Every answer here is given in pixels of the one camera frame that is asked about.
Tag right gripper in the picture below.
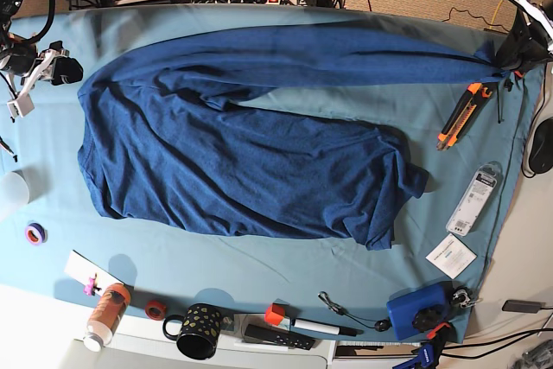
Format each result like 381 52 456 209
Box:
12 41 83 95

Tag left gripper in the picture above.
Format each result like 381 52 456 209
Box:
494 0 552 72

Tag blue t-shirt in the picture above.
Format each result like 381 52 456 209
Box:
78 24 505 250

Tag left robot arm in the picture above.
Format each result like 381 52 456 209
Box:
495 0 552 76

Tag orange black utility knife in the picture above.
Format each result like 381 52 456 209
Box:
436 83 498 151

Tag teal table cloth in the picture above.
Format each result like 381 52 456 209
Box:
0 2 546 343

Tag black computer mouse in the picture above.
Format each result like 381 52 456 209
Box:
528 118 553 175

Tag translucent plastic cup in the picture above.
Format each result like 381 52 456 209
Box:
0 171 30 221

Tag clear plastic blister pack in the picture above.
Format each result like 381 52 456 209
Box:
446 161 502 237

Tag purple tape roll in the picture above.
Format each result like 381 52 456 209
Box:
25 223 47 245

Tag white paper leaflet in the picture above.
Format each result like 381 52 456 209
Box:
426 233 477 279

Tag pink clip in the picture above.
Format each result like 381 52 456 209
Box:
83 275 102 296

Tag orange bottle white cap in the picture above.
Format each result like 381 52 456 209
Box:
83 283 130 352

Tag black adapter right edge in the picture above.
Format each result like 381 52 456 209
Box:
502 299 543 314

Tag orange tape roll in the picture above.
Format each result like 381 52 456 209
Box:
144 300 167 321

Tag blue box with knob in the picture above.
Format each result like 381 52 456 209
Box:
386 282 453 340

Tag black yellow-dotted mug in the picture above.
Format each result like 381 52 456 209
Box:
162 303 223 360

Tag blue clamp bottom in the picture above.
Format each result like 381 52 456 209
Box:
393 321 455 369

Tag orange cube block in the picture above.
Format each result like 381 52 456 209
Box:
264 303 286 327

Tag black dotted remote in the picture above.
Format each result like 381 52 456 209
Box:
244 324 316 350

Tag black marker pen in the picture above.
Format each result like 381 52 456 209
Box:
290 319 362 337

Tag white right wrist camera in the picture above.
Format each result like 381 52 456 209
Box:
7 93 35 118

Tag black lanyard with clip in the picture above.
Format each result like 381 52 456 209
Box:
318 290 392 334

